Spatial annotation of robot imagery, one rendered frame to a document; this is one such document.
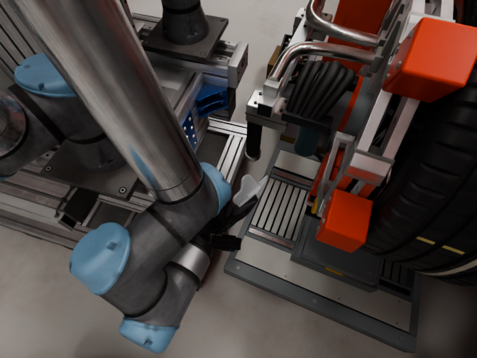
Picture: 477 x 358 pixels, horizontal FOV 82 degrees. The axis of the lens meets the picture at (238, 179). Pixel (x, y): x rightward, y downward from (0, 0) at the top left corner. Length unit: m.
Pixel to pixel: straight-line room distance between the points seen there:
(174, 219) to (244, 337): 1.03
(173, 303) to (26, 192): 0.55
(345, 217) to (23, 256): 1.54
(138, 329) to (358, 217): 0.40
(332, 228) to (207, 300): 0.94
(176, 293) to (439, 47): 0.47
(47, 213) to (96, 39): 0.62
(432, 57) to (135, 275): 0.44
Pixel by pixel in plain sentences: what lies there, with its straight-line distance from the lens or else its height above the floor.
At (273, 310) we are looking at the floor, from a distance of 1.36.
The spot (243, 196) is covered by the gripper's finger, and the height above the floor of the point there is 0.88.
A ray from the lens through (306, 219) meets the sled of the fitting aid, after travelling 1.34.
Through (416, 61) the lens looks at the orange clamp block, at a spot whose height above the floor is 1.13.
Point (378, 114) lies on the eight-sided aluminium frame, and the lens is 0.50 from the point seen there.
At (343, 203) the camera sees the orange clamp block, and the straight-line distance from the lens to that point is 0.55.
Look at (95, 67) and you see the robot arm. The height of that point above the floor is 1.21.
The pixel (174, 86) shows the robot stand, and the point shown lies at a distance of 0.97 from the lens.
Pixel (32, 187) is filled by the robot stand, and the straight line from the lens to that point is 0.87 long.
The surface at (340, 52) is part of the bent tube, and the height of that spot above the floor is 1.01.
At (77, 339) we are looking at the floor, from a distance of 1.51.
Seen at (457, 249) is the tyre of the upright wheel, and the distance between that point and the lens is 0.58.
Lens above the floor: 1.35
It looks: 60 degrees down
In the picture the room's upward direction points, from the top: straight up
